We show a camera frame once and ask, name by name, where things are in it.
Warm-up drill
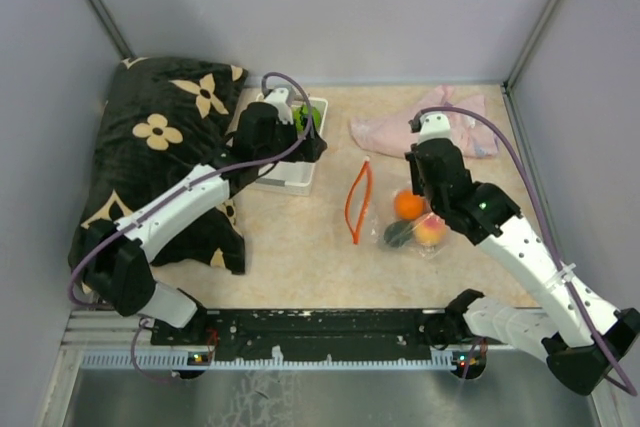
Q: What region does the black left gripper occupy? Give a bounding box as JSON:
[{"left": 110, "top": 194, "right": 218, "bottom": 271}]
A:
[{"left": 256, "top": 114, "right": 327, "bottom": 167}]

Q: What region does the orange fruit toy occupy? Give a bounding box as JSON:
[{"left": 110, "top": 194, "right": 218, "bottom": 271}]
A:
[{"left": 393, "top": 190, "right": 427, "bottom": 221}]

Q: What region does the green watermelon ball toy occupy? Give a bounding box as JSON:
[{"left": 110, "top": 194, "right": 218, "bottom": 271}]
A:
[{"left": 293, "top": 105, "right": 322, "bottom": 133}]

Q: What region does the peach toy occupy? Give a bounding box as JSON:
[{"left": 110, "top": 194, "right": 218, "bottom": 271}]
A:
[{"left": 413, "top": 213, "right": 448, "bottom": 247}]

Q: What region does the clear orange zip bag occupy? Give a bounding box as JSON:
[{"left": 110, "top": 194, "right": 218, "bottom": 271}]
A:
[{"left": 344, "top": 156, "right": 449, "bottom": 258}]

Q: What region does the dark green avocado toy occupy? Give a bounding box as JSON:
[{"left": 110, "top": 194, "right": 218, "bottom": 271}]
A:
[{"left": 383, "top": 220, "right": 413, "bottom": 248}]

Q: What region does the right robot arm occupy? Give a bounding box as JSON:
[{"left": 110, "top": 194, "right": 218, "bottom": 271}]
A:
[{"left": 405, "top": 138, "right": 639, "bottom": 396}]

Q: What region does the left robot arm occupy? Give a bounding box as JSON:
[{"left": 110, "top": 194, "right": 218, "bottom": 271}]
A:
[{"left": 74, "top": 102, "right": 327, "bottom": 344}]

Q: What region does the white perforated plastic basket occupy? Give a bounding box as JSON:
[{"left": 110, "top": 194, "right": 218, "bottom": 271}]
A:
[{"left": 249, "top": 96, "right": 329, "bottom": 196}]

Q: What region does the pink crumpled cloth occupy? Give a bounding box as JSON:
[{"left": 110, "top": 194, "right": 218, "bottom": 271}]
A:
[{"left": 349, "top": 85, "right": 499, "bottom": 158}]

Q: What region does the black floral plush blanket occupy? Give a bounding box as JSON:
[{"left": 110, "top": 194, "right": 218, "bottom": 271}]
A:
[{"left": 68, "top": 57, "right": 248, "bottom": 268}]

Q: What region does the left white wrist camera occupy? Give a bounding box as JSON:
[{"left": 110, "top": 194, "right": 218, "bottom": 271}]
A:
[{"left": 263, "top": 87, "right": 295, "bottom": 125}]

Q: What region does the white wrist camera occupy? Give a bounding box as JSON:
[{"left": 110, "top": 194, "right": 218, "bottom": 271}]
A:
[
  {"left": 263, "top": 87, "right": 295, "bottom": 125},
  {"left": 409, "top": 112, "right": 451, "bottom": 143}
]

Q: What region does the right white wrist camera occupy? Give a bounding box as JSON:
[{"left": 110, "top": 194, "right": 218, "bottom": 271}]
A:
[{"left": 409, "top": 112, "right": 451, "bottom": 143}]

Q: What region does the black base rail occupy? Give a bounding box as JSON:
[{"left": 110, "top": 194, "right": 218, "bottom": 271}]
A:
[{"left": 149, "top": 289, "right": 506, "bottom": 363}]

